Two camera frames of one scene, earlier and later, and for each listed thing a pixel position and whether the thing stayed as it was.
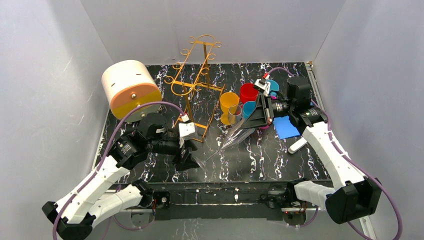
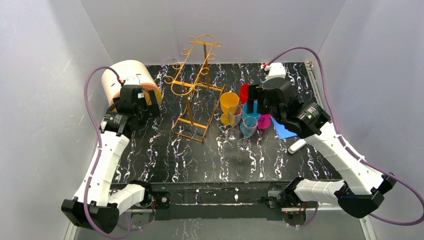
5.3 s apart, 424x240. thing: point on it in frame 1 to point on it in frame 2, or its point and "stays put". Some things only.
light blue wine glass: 248,107 stays put
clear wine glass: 242,130 to 249,124
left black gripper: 185,147 to 153,100
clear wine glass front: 235,114 stays put
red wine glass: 248,93 stays put
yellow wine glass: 226,99 stays put
